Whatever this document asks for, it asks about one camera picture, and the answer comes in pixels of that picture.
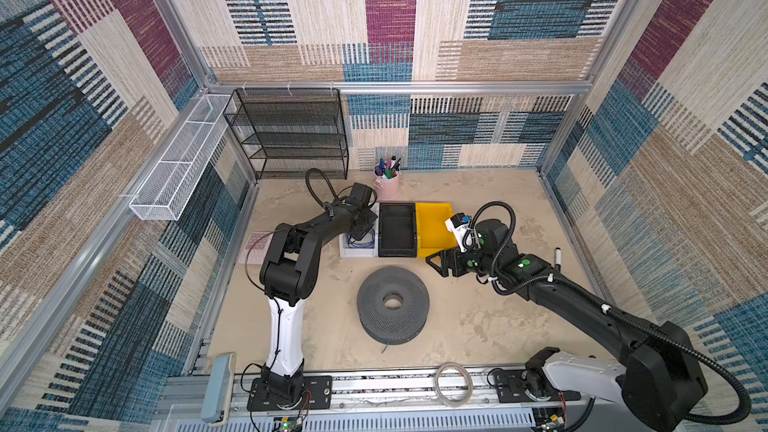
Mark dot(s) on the black mesh shelf rack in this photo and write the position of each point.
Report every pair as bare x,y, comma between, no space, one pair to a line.
285,132

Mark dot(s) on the white plastic bin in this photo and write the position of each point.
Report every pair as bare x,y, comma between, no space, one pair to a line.
359,250

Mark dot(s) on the black plastic bin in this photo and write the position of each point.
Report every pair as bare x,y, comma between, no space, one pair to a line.
397,230

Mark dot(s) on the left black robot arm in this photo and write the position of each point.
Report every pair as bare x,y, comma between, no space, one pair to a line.
289,274

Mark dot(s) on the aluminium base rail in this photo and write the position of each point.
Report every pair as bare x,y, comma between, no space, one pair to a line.
391,400

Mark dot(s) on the white wire mesh basket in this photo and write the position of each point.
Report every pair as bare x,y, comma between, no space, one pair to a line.
165,193

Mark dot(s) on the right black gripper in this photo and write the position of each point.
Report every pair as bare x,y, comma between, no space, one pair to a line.
455,255

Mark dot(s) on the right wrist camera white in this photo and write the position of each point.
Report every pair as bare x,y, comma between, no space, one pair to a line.
460,226

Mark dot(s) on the black marker pen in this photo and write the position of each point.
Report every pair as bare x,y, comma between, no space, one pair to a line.
558,259

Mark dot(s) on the yellow plastic bin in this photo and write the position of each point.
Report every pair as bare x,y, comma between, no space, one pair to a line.
432,233

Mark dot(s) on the grey filament spool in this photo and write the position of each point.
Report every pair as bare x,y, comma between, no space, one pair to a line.
393,305

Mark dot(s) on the clear tubing coil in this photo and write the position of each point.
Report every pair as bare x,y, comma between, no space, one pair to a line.
453,385

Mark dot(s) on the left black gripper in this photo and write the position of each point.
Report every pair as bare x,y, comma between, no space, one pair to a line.
371,217

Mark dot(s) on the pink pen cup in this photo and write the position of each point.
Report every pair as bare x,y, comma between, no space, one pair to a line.
388,178

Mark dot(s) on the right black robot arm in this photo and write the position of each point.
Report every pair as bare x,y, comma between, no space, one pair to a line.
656,374

